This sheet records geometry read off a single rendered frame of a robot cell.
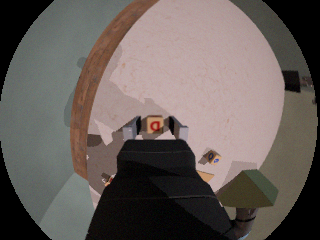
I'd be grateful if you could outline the tan flat mat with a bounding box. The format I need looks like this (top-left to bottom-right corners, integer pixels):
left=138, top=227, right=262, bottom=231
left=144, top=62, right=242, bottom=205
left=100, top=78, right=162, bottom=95
left=196, top=170, right=215, bottom=183

